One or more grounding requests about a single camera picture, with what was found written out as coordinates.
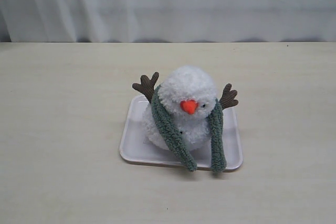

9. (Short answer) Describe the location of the dark green fuzzy fabric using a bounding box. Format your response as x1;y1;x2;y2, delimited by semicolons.
151;86;227;173

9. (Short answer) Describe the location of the white curtain backdrop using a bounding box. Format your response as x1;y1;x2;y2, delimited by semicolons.
1;0;335;42

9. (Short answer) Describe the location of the white plastic tray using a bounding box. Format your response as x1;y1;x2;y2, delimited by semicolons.
119;95;244;172

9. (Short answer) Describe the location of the white plush snowman toy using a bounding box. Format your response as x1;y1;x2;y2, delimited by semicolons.
132;66;238;151

